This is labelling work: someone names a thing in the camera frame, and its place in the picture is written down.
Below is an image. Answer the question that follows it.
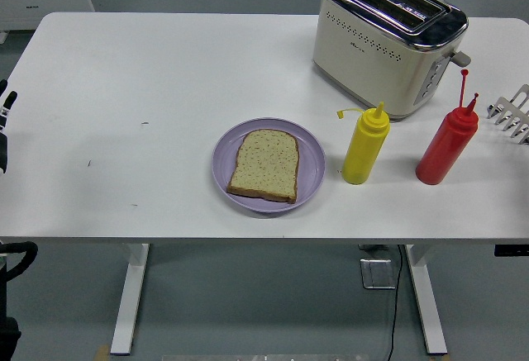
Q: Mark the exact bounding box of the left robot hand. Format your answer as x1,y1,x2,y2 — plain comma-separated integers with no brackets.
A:
0,79,18,176

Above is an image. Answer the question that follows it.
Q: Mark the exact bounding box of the red squeeze bottle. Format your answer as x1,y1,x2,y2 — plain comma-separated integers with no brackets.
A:
415,69,480,187

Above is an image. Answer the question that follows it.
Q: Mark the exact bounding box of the bread slice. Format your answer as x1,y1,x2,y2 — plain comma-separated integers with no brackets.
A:
226,128,300,205

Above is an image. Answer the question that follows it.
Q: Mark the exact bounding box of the white table leg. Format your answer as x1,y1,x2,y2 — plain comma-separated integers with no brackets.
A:
404,244,449,356
110,243,150,356

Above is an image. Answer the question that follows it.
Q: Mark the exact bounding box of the purple plate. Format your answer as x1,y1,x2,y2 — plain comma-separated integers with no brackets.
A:
212,117,326,214

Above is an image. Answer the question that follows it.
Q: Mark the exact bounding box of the yellow squeeze bottle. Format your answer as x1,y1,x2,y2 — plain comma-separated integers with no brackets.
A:
336,101,392,185

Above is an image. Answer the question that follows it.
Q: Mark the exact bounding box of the cream and chrome toaster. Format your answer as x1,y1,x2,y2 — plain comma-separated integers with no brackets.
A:
312,0,472,121

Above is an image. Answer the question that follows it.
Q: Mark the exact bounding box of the metal floor socket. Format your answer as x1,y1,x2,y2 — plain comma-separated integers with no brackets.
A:
360,258,397,291

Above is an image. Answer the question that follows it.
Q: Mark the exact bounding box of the silver metal rack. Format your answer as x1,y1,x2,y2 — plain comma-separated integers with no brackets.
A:
486,83,529,145

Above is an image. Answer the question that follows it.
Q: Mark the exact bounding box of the black table control panel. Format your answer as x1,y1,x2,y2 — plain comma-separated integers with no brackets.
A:
494,244,529,257

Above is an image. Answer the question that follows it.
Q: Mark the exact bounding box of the black cable under table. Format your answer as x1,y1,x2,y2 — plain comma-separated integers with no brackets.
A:
386,245,404,361

